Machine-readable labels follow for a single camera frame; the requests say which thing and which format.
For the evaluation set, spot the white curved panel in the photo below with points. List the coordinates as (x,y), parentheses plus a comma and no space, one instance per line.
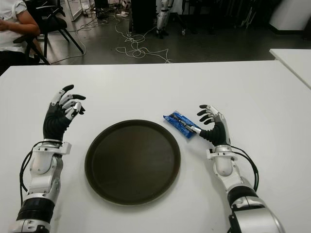
(291,14)

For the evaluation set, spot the black white soccer ball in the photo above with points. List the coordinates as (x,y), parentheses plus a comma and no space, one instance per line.
(126,3)

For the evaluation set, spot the black chair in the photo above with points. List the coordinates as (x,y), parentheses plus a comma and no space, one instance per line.
(52,23)

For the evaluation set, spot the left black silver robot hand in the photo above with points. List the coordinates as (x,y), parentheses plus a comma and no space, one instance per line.
(54,123)

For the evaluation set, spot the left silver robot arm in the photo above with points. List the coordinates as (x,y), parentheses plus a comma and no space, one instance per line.
(43,174)

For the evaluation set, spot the white framed board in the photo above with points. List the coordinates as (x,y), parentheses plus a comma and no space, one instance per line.
(76,9)

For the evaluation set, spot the seated person in white shirt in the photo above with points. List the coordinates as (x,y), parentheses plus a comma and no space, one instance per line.
(9,31)

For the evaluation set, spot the round dark brown tray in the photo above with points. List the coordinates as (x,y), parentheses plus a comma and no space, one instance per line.
(132,162)

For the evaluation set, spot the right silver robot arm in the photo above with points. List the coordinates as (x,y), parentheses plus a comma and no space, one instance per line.
(243,194)

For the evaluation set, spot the blue Oreo cookie packet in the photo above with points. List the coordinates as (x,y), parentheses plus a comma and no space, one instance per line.
(178,122)

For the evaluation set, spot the silver humanoid robot legs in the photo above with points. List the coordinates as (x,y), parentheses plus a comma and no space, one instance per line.
(161,19)

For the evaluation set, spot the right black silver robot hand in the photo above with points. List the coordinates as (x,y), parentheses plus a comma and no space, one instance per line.
(218,134)

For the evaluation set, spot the tall black cabinet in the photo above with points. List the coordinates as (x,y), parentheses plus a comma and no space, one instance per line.
(143,17)

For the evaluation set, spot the white side table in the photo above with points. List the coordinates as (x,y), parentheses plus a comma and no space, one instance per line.
(296,60)

